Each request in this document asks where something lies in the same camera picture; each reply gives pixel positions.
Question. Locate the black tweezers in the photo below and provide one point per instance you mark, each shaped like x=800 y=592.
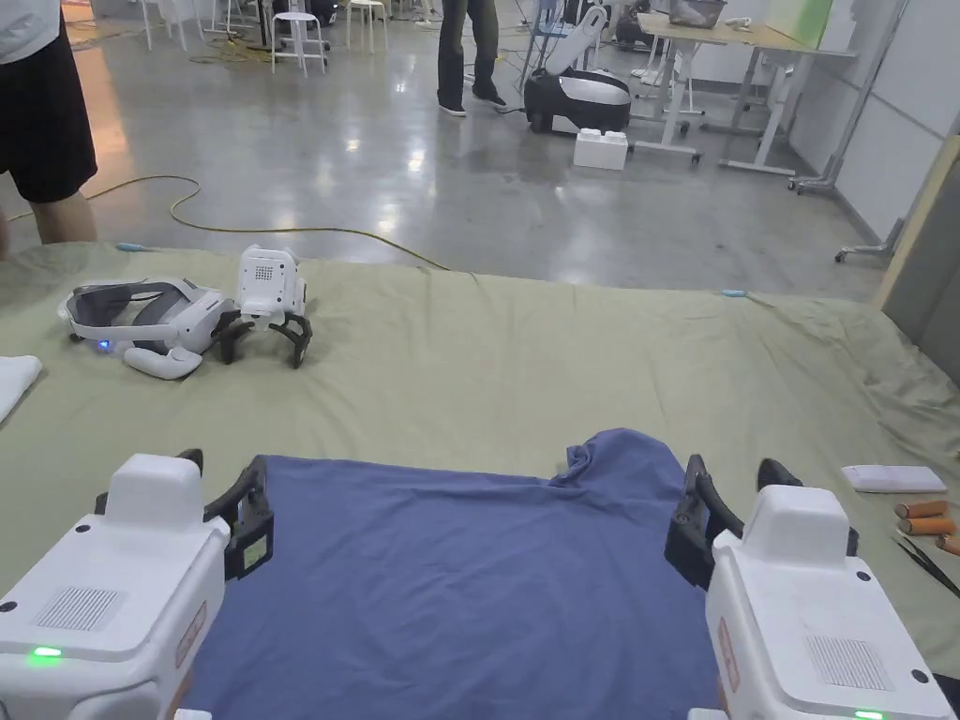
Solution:
x=930 y=564

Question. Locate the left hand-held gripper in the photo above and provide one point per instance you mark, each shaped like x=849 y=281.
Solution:
x=112 y=600

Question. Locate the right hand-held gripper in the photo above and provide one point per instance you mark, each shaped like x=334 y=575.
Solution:
x=810 y=622

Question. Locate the blue sheet clip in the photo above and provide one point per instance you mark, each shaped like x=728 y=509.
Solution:
x=735 y=293
x=129 y=246

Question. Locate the spare hand-held gripper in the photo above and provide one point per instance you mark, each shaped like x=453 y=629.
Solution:
x=262 y=281

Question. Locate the white folded cloth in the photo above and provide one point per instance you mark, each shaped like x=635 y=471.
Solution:
x=15 y=379

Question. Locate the bed with pale green sheet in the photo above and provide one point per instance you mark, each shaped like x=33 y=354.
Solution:
x=487 y=360

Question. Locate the white headset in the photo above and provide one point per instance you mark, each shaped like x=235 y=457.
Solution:
x=180 y=307

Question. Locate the black and white robot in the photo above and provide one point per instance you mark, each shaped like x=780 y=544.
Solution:
x=577 y=94

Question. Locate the leaning wooden board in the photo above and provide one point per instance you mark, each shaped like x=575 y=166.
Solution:
x=922 y=255

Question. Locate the orange battery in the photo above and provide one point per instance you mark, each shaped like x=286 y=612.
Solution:
x=934 y=526
x=949 y=544
x=926 y=510

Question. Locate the flat white remote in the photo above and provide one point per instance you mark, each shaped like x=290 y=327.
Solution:
x=892 y=478

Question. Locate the white plastic box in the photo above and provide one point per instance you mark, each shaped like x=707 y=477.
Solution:
x=600 y=150

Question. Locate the white hand controller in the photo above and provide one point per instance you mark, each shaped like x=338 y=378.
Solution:
x=161 y=364

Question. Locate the blue shirt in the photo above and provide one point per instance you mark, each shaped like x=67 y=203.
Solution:
x=450 y=585

